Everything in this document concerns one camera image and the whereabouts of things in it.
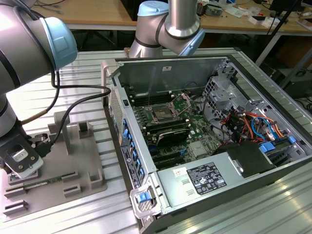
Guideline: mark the open PC case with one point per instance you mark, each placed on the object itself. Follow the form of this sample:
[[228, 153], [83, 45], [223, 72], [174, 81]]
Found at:
[[175, 70]]

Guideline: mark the black graphics card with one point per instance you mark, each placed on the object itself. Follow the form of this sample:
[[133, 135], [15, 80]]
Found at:
[[170, 137]]

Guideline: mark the grey power supply unit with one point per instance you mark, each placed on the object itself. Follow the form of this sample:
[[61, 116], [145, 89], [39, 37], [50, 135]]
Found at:
[[170, 192]]

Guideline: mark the black RAM slot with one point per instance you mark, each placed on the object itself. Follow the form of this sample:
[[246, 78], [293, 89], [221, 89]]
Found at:
[[153, 102], [152, 130], [166, 127], [163, 122], [151, 96], [151, 93], [152, 99]]

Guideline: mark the blue slot retention clip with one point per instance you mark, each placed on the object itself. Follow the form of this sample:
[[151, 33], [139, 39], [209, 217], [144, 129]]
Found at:
[[126, 133], [139, 165], [132, 146], [135, 156]]

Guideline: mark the grey parts rack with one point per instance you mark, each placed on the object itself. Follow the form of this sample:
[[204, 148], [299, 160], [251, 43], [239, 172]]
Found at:
[[80, 165]]

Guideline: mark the black stand pole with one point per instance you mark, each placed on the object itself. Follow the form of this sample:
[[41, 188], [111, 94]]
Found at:
[[282, 17]]

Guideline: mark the CPU socket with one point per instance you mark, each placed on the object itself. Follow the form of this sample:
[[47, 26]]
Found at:
[[159, 114]]

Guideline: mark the metal locking lever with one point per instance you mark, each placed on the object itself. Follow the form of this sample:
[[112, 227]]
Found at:
[[149, 100]]

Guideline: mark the green motherboard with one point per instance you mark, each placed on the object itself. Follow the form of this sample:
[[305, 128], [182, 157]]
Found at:
[[195, 126]]

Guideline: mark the black expansion slot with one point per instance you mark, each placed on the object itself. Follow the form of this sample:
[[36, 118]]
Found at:
[[168, 154], [170, 162]]

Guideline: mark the black plastic shroud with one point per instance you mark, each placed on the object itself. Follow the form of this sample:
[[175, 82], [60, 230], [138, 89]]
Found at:
[[248, 158]]

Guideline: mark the small white box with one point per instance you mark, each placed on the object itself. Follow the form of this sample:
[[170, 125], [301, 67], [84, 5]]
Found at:
[[254, 22]]

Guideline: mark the green RAM stick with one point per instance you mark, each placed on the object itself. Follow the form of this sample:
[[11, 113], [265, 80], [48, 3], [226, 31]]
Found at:
[[44, 182]]

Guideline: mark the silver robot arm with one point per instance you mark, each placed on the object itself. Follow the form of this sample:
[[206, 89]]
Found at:
[[24, 44]]

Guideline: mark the silver chipset heatsink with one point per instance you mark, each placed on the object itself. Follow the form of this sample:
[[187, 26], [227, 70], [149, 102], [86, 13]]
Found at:
[[197, 148]]

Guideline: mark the black floor box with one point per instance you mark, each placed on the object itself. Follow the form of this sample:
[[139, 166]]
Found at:
[[299, 83]]

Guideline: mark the metal disk bay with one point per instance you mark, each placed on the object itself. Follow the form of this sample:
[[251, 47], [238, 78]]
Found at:
[[285, 156]]

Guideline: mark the blue disk carrier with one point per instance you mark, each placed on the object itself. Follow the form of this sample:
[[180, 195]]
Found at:
[[267, 147]]

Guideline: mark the black monitor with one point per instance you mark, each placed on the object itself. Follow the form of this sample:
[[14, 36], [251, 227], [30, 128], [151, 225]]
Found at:
[[285, 5]]

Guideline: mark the blue case latch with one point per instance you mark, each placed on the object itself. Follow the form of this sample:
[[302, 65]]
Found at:
[[142, 197]]

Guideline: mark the metal drive cage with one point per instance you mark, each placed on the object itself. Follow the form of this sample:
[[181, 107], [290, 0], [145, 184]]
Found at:
[[219, 97]]

